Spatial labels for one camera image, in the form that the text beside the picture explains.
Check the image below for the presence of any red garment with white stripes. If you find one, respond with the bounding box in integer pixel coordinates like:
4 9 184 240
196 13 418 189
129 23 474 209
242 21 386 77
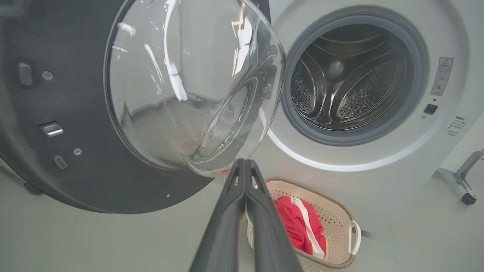
274 196 327 260

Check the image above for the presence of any white front-load washing machine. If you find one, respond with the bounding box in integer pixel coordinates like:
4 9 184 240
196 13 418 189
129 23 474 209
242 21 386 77
227 0 484 235

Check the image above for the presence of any metal leg with black caster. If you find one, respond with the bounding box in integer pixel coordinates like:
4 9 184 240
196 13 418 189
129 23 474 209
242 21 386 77
453 148 484 206

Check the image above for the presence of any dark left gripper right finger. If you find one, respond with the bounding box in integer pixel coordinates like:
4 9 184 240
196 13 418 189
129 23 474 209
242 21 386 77
246 159 303 272

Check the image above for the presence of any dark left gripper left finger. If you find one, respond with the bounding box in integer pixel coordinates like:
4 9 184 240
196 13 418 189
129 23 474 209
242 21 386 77
189 159 246 272

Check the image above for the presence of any steel washer drum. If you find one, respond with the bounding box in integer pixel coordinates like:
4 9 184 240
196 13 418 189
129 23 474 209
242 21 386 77
290 23 407 131

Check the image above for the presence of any black round glass washer door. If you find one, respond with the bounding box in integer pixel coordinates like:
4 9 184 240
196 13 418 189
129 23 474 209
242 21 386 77
0 0 287 215

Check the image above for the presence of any cream perforated laundry basket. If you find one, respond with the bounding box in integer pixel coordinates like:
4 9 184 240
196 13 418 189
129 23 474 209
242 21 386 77
247 178 361 272

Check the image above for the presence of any grey warning sticker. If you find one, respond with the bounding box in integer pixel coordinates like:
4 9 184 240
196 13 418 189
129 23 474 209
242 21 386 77
430 57 454 96

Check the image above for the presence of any grey rubber door gasket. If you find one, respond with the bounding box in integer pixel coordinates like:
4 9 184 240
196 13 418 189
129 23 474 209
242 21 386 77
281 11 429 147

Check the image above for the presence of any chrome door latch hook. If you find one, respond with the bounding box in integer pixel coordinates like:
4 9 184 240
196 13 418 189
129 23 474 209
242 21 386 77
39 121 64 138

